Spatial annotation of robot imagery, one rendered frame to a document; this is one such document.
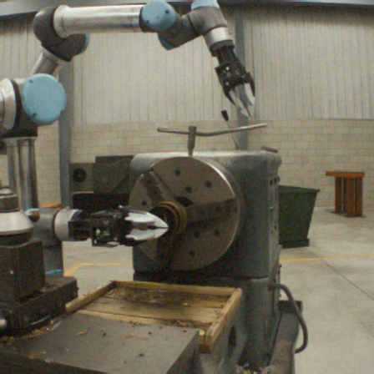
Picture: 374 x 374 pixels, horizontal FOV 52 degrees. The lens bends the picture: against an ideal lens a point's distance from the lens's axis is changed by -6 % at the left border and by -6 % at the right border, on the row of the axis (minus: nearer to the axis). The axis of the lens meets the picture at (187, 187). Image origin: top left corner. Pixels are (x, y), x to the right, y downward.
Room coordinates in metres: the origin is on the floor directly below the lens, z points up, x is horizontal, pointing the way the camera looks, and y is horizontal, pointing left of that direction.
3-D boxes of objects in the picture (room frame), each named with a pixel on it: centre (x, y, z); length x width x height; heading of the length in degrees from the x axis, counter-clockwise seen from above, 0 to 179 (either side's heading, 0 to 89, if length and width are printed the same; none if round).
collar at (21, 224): (0.58, 0.27, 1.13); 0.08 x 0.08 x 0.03
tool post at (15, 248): (0.59, 0.27, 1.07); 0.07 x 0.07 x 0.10; 72
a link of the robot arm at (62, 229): (0.93, 0.27, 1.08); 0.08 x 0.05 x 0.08; 162
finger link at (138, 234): (0.87, 0.09, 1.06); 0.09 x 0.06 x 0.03; 72
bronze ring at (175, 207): (1.01, 0.05, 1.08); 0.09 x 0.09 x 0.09; 72
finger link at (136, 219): (0.87, 0.09, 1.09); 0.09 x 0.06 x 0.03; 72
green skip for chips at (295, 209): (6.07, -1.25, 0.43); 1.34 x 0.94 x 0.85; 11
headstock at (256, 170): (1.54, -0.10, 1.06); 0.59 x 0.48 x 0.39; 162
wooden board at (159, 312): (0.90, 0.09, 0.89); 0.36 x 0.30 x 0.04; 72
